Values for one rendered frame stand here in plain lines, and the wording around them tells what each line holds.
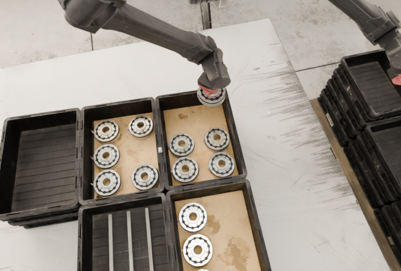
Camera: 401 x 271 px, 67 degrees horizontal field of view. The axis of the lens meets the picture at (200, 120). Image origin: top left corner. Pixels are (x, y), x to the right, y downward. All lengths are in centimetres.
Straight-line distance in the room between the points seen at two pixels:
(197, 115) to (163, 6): 184
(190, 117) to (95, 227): 56
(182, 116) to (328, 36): 189
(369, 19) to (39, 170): 125
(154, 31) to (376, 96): 153
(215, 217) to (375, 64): 145
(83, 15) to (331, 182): 117
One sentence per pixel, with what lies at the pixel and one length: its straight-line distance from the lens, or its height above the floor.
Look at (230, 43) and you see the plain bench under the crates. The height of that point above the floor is 70.
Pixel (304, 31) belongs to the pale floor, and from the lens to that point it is 289.
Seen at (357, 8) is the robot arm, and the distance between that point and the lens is 90.
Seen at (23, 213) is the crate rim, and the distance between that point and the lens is 123.
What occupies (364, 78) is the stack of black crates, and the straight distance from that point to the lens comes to 207.
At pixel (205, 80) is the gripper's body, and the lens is 103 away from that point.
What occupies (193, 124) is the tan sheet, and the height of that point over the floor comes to 83.
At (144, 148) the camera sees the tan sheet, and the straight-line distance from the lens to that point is 127.
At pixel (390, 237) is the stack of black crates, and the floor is 19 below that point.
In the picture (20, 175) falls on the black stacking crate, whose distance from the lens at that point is 141.
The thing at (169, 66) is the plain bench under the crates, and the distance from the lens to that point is 163.
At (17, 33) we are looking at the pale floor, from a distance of 320.
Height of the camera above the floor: 198
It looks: 62 degrees down
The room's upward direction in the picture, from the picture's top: 1 degrees counter-clockwise
